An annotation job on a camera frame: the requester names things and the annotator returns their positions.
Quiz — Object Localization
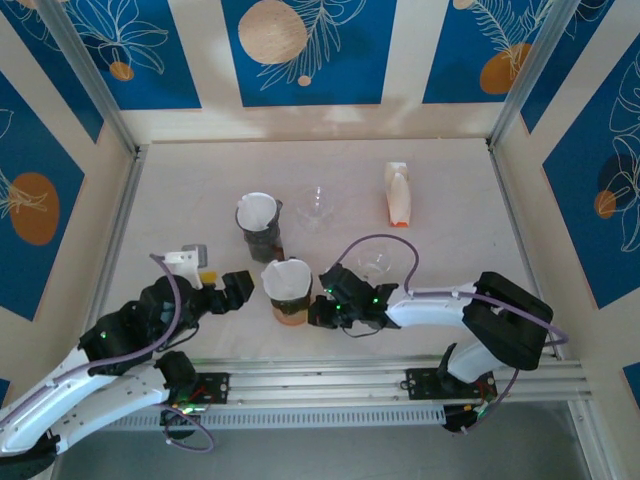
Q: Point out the clear plastic coffee dripper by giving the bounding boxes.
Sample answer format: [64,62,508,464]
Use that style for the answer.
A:
[355,244,396,279]
[295,185,335,232]

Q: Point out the aluminium frame post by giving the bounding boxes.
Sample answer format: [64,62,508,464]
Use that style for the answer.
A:
[37,0,141,156]
[487,0,584,151]

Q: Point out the grey cup with wooden handle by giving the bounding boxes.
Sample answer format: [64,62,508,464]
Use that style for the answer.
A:
[242,227,286,265]

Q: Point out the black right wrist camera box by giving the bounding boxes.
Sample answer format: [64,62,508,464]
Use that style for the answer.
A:
[319,264,354,297]

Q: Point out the orange and white filter box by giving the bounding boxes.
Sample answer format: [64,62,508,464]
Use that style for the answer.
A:
[382,159,414,229]

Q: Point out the grey slotted cable duct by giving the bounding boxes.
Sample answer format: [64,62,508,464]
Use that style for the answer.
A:
[97,403,447,432]

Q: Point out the aluminium frame leg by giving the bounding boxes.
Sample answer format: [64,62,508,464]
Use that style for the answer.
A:
[564,399,594,480]

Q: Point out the aluminium table side rail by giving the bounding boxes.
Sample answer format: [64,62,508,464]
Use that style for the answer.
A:
[87,144,149,326]
[488,144,564,359]

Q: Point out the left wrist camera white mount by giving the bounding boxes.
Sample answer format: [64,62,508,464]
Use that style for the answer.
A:
[163,243,210,292]

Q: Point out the dark olive coffee dripper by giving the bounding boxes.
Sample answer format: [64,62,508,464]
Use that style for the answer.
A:
[267,292,314,314]

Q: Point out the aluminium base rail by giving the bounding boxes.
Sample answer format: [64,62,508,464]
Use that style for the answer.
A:
[192,355,589,404]

